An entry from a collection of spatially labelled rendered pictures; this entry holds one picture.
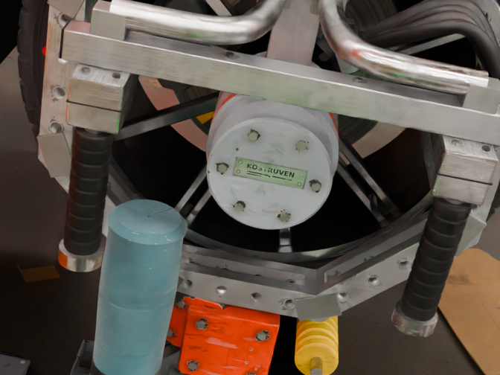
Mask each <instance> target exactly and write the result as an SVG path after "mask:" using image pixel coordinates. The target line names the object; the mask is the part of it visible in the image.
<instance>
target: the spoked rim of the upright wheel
mask: <svg viewBox="0 0 500 375"><path fill-rule="evenodd" d="M204 1H205V2H206V4H207V5H208V6H209V7H210V9H212V11H213V12H214V13H215V14H216V15H217V16H239V14H238V13H237V12H236V10H235V9H234V8H233V7H232V6H231V5H230V4H229V2H228V1H227V0H204ZM129 31H131V30H129ZM133 32H137V33H142V32H138V31H133ZM270 33H271V30H270V31H269V32H267V33H266V34H265V35H263V36H262V37H261V38H259V39H256V40H255V41H252V42H247V43H243V44H235V45H225V46H224V48H221V47H217V46H215V45H210V44H205V43H198V42H189V43H193V44H197V45H204V46H208V47H212V48H219V49H223V50H227V51H234V52H238V53H242V54H250V55H255V54H259V53H262V52H265V51H267V48H268V44H269V37H270ZM144 34H148V35H152V36H157V35H153V34H149V33H144ZM159 37H163V38H167V39H172V38H168V37H164V36H159ZM174 40H179V41H183V42H188V41H184V40H180V39H174ZM450 42H451V43H452V44H451V48H450V52H449V57H448V60H447V63H449V64H453V65H459V66H463V67H467V68H474V69H476V67H477V64H478V62H480V61H479V59H478V57H477V55H476V53H475V51H474V49H473V47H472V46H471V44H470V43H469V40H468V39H467V38H466V37H465V36H464V35H461V34H457V33H450V34H445V35H442V36H436V37H433V38H429V39H424V40H420V41H416V42H411V43H408V44H404V45H398V46H394V47H391V48H385V49H387V50H389V51H394V52H397V53H400V54H405V55H409V56H410V55H412V54H417V53H420V52H422V51H426V50H429V49H432V48H436V47H438V46H442V45H445V44H448V43H450ZM321 53H325V54H326V55H327V56H328V58H329V60H327V61H321V60H320V59H319V57H318V56H319V55H320V54H321ZM312 61H313V62H314V63H315V64H316V65H318V66H319V67H320V68H321V69H325V70H329V71H336V72H340V73H344V74H353V73H356V72H359V71H361V70H359V69H357V68H355V67H353V66H352V65H350V64H348V63H347V62H345V61H344V60H343V59H341V58H340V57H339V56H338V55H337V54H336V53H335V52H334V51H333V49H332V48H331V47H330V45H329V43H328V42H327V40H326V38H325V36H324V33H323V30H322V28H320V27H319V28H318V34H317V37H316V41H315V47H314V51H313V54H312ZM217 91H218V90H217ZM219 93H220V91H218V92H214V93H212V94H208V95H206V96H202V97H198V98H196V99H193V100H189V101H187V102H184V103H180V104H177V105H175V106H171V107H168V108H166V109H162V110H157V109H156V108H155V107H154V105H153V104H152V102H151V101H150V99H149V98H148V96H147V94H146V92H145V91H144V89H143V87H142V85H141V83H140V81H139V80H138V87H137V93H136V97H135V99H134V101H133V104H132V106H131V108H130V110H129V112H128V115H127V117H126V119H125V121H124V123H123V125H122V127H121V130H120V132H119V133H118V134H114V136H113V142H112V154H111V158H110V165H111V167H112V168H113V169H114V170H115V172H116V173H117V174H118V175H119V176H120V177H121V179H122V180H123V181H124V182H125V184H126V185H127V186H128V187H129V189H130V190H131V191H132V192H133V193H134V194H135V196H136V197H137V198H138V199H149V200H155V201H158V202H162V203H164V204H167V205H169V206H170V207H172V208H174V209H175V210H176V211H178V212H179V213H180V214H181V215H182V217H183V218H184V219H185V221H186V223H187V231H186V234H185V236H184V238H186V239H188V240H190V241H192V242H194V243H196V244H199V245H201V246H204V247H205V248H208V249H212V250H216V251H223V252H227V253H231V254H238V255H242V256H246V257H253V258H258V259H262V260H269V261H273V262H277V263H295V262H307V261H314V260H323V259H327V258H331V257H338V256H341V255H343V254H347V253H349V252H351V251H353V250H354V249H357V248H358V247H360V246H363V245H364V244H366V243H368V242H370V241H372V240H374V239H376V238H377V237H379V236H381V235H383V234H385V233H387V232H389V231H391V230H392V229H394V228H396V227H398V226H400V225H402V224H404V223H406V222H408V221H409V220H411V219H414V218H415V217H418V216H419V215H421V214H422V213H424V212H425V211H426V210H427V209H428V208H429V207H431V206H432V201H433V199H434V196H433V195H432V193H431V189H430V185H429V178H428V174H427V170H426V163H425V159H424V155H423V151H424V148H425V145H426V141H427V138H428V136H429V134H428V132H427V131H423V130H418V129H411V128H406V129H405V130H403V131H402V132H401V133H400V134H399V135H398V136H397V137H396V138H394V139H393V140H392V141H390V142H389V143H388V144H386V145H385V146H384V147H382V148H380V149H379V150H377V151H376V152H374V153H372V154H370V155H369V156H366V157H364V158H362V157H361V156H360V154H358V153H357V151H356V150H355V149H354V147H353V146H352V145H351V143H350V142H349V141H348V140H347V139H346V138H345V136H344V135H343V134H342V132H341V131H340V130H339V128H338V134H339V152H342V154H343V155H344V156H345V158H346V159H347V160H348V161H349V162H350V164H346V163H345V162H344V160H343V159H342V158H341V156H340V155H339V160H338V164H337V168H336V172H335V175H334V177H333V183H332V187H331V190H330V194H329V196H328V197H327V200H326V202H325V203H324V204H323V205H322V207H321V208H320V209H319V210H318V211H317V213H315V214H314V215H313V216H312V217H310V218H309V219H307V220H306V221H304V222H302V223H300V224H298V225H295V226H292V227H290V228H283V229H275V230H267V229H260V228H254V227H251V226H248V225H245V224H242V223H241V222H238V221H236V220H235V219H234V218H232V217H230V216H229V215H228V214H227V213H226V212H224V210H223V209H221V207H220V206H218V204H217V202H216V201H215V199H214V198H213V196H212V194H211V191H210V189H209V187H208V180H207V159H206V152H204V151H203V150H201V149H199V148H198V147H196V146H195V145H193V144H192V143H190V142H189V141H188V140H187V139H185V138H184V137H183V136H182V135H180V134H179V133H178V132H177V131H176V130H175V129H174V128H172V126H171V124H176V123H178V122H181V121H185V120H187V119H191V118H195V117H197V116H200V115H204V114H207V113H209V112H213V111H215V108H216V104H217V101H218V98H219ZM371 193H376V194H377V196H378V201H377V203H378V207H377V210H376V211H372V210H371V207H370V201H369V200H368V196H369V195H370V194H371Z"/></svg>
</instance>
